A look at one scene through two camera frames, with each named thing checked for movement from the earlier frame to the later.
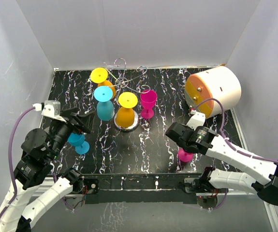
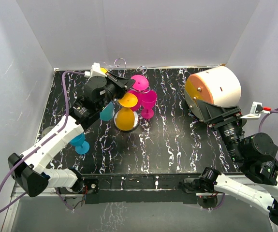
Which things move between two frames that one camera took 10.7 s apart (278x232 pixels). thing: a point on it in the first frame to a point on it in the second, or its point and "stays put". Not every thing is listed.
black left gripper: [86, 122] to [126, 82]
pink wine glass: [148, 99] stays put
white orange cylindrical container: [222, 83] stays put
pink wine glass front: [183, 156] to [140, 83]
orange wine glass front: [125, 115] stays put
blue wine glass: [81, 147] stays put
